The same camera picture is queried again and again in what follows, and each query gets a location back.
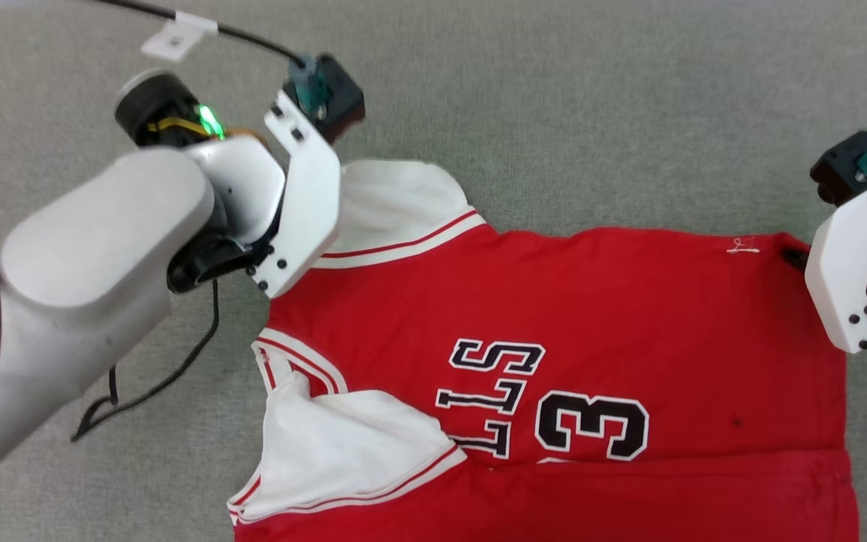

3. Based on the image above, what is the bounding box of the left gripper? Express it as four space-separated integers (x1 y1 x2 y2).
115 69 286 296

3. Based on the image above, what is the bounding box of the red white basketball jersey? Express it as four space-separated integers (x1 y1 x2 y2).
227 160 859 542

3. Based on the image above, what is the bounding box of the grey fabric sofa seat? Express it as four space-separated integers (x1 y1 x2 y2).
0 0 867 542

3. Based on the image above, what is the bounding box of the white right camera bracket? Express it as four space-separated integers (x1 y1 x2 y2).
805 172 867 355

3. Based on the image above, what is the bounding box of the white camera bracket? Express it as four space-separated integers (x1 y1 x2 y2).
251 90 342 300
805 172 867 355

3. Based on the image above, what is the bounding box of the white cable label tag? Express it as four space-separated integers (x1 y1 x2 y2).
140 11 219 62

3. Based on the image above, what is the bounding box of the white left camera bracket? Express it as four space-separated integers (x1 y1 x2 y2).
251 90 342 300

